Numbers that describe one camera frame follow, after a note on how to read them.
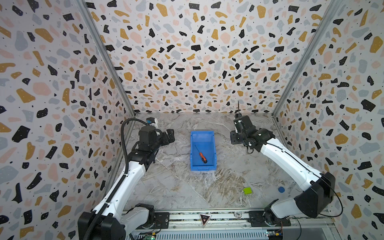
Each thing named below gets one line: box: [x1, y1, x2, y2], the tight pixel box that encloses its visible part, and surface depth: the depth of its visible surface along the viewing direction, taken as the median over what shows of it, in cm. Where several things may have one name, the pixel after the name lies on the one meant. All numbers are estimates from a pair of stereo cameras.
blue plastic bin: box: [190, 130, 217, 171], surface depth 102 cm
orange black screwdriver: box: [194, 145, 208, 164], surface depth 96 cm
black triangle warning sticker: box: [199, 213, 212, 228], surface depth 76 cm
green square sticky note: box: [243, 187, 253, 195], surface depth 85 cm
